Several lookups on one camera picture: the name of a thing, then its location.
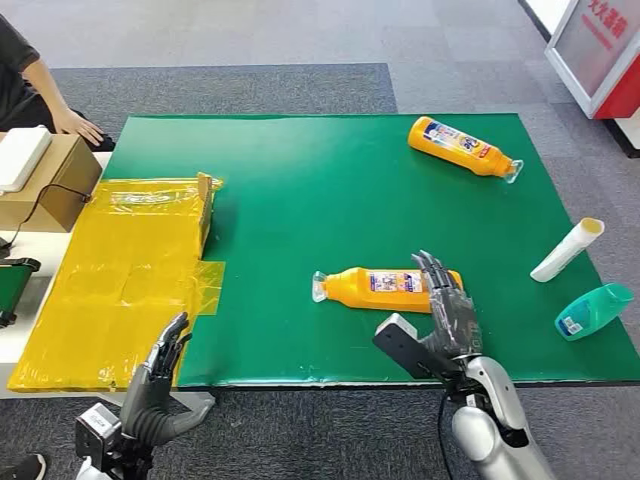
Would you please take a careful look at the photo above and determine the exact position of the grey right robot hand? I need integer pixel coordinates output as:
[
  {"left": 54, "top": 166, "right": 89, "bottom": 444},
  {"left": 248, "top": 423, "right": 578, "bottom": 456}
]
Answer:
[{"left": 411, "top": 249, "right": 485, "bottom": 364}]

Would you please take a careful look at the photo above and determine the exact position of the person's hand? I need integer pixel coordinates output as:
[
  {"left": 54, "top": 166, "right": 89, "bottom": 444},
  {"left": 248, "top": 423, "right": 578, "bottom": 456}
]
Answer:
[{"left": 51, "top": 107, "right": 106, "bottom": 148}]

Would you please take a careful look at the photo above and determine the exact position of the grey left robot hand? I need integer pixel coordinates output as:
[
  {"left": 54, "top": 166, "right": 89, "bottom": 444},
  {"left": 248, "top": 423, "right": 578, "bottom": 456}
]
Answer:
[{"left": 118, "top": 311, "right": 217, "bottom": 446}]

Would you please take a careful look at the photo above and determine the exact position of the orange Tide detergent bottle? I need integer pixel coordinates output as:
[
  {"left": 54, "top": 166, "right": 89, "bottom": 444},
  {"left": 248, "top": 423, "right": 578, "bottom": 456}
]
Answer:
[
  {"left": 312, "top": 266, "right": 465, "bottom": 315},
  {"left": 407, "top": 115, "right": 525, "bottom": 185}
]

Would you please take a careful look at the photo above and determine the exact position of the white cylindrical bottle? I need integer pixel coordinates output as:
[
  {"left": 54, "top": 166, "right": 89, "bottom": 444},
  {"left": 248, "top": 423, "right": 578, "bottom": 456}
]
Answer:
[{"left": 530, "top": 217, "right": 606, "bottom": 284}]

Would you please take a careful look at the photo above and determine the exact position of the teal plastic bottle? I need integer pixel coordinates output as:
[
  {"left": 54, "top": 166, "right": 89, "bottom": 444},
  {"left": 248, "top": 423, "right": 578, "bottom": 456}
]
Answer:
[{"left": 554, "top": 282, "right": 635, "bottom": 343}]

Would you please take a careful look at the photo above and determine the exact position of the brown cardboard box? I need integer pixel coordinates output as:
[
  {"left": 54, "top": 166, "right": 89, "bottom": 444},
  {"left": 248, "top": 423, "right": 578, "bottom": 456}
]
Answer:
[{"left": 0, "top": 132, "right": 104, "bottom": 234}]

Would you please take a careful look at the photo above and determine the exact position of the white flat device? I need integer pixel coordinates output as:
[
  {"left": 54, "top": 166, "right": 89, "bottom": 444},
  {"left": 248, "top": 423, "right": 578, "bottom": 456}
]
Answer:
[{"left": 0, "top": 125, "right": 53, "bottom": 195}]

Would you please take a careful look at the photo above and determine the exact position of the person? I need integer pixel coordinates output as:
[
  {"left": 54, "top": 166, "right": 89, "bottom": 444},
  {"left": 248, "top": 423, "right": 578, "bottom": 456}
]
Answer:
[{"left": 0, "top": 13, "right": 117, "bottom": 153}]

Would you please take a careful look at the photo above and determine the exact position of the yellow plastic wrapped cardboard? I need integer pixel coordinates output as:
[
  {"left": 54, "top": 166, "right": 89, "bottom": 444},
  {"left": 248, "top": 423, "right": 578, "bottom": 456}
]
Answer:
[{"left": 7, "top": 172, "right": 226, "bottom": 394}]

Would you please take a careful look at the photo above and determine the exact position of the black shoe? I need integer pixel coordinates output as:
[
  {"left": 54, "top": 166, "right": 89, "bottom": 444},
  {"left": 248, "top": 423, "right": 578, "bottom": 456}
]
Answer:
[{"left": 0, "top": 453, "right": 48, "bottom": 480}]

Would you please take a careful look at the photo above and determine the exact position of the green bin with black rim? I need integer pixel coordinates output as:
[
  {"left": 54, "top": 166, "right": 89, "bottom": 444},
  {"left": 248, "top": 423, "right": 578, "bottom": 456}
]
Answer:
[{"left": 0, "top": 256, "right": 42, "bottom": 330}]

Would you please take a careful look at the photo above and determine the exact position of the green table mat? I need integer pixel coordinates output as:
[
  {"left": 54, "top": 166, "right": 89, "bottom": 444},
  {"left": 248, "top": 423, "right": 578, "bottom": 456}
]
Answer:
[{"left": 102, "top": 113, "right": 640, "bottom": 390}]

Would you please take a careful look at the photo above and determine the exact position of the red and white cabinet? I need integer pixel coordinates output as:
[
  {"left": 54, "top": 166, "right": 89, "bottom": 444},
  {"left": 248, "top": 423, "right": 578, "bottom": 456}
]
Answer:
[{"left": 543, "top": 0, "right": 640, "bottom": 121}]

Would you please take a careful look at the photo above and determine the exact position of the thin black cable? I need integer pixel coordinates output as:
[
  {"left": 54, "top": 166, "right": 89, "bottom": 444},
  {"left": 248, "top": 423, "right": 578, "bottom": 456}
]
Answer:
[{"left": 0, "top": 182, "right": 94, "bottom": 252}]

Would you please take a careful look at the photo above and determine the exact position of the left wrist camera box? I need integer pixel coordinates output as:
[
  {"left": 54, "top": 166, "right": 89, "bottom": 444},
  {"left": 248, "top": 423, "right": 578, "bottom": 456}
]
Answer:
[{"left": 75, "top": 402, "right": 123, "bottom": 465}]

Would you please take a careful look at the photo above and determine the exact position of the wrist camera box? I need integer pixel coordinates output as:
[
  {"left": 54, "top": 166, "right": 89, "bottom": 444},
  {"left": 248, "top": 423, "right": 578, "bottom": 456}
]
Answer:
[
  {"left": 372, "top": 313, "right": 454, "bottom": 387},
  {"left": 75, "top": 402, "right": 123, "bottom": 465}
]

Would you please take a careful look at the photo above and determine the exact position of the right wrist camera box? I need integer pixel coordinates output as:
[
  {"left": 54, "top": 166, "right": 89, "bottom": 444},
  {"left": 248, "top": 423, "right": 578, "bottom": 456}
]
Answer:
[{"left": 372, "top": 313, "right": 454, "bottom": 387}]

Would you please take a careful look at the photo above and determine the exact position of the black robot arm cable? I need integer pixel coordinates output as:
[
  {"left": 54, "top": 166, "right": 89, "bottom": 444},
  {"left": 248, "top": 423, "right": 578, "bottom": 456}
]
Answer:
[{"left": 436, "top": 390, "right": 457, "bottom": 480}]

